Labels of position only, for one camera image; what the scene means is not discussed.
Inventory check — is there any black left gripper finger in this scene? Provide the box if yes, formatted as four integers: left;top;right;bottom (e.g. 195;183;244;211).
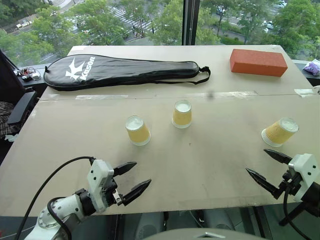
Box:
121;178;153;207
113;161;138;179

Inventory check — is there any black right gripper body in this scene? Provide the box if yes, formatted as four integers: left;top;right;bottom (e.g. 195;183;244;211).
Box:
272;169;305;201

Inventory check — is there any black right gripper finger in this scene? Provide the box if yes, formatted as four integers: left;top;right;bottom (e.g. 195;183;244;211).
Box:
245;167;281;200
263;148;294;165

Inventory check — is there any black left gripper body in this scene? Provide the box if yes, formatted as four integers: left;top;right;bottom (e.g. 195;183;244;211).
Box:
104;174;126;207

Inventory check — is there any yellow paper cup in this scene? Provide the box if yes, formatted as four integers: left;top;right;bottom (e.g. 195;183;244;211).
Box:
261;117;300;148
125;115;152;147
171;100;194;129

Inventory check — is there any black metal bar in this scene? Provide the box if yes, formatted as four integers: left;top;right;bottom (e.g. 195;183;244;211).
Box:
278;201;310;227

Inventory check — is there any clear tape strip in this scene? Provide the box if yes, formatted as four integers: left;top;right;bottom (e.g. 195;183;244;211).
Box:
294;88;315;99
74;94;130;101
212;90;259;99

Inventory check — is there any orange brick block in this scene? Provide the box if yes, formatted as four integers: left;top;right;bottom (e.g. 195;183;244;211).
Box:
229;48;288;78

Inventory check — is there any purple plastic bag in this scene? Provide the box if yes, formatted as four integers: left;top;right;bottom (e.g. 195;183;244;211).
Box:
303;58;320;76

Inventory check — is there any black racket bag white print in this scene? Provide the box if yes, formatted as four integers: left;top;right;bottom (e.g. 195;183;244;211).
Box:
43;53;212;92

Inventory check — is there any black office chair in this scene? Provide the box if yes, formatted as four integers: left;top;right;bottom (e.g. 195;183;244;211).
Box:
0;48;38;157

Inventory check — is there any plaid cloth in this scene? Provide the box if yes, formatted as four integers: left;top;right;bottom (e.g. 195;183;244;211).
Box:
0;100;20;138

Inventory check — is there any small clutter on windowsill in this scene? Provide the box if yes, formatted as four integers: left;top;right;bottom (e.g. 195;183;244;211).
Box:
14;66;43;82

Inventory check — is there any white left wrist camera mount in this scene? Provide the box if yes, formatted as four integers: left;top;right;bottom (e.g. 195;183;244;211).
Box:
86;159;115;214

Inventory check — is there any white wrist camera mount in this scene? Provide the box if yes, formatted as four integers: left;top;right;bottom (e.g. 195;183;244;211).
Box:
287;153;320;202
86;159;115;214

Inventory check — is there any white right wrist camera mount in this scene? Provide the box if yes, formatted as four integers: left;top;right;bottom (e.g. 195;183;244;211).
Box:
287;153;320;202

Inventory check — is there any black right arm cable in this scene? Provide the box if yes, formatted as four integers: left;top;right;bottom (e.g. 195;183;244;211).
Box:
283;186;313;240

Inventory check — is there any black window frame post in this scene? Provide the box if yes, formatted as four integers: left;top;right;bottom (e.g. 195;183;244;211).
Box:
181;0;201;47

